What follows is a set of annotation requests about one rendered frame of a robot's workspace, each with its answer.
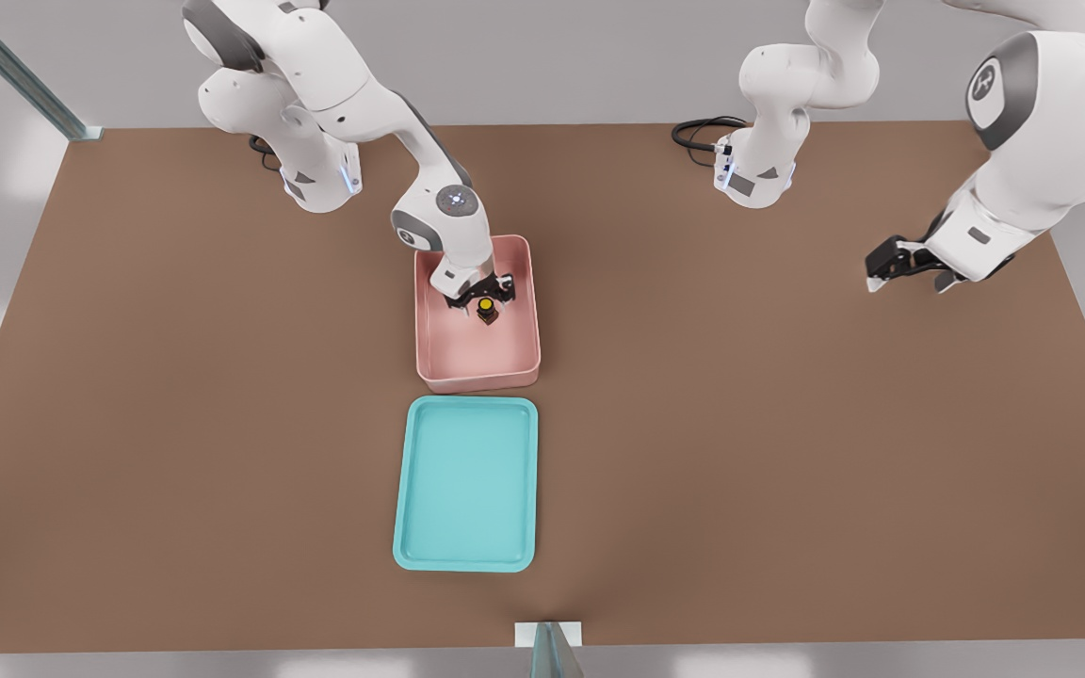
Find pink rectangular box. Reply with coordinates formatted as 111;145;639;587
413;234;543;395

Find pale blue-green tray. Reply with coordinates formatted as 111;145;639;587
393;395;540;573

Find silver frame post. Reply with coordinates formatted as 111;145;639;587
514;621;585;678
0;0;104;143

